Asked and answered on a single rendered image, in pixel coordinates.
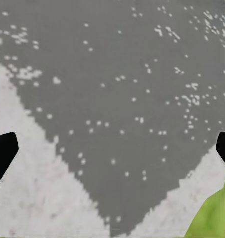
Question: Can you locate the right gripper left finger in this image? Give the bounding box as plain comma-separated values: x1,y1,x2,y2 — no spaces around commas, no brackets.
0,132,19,180

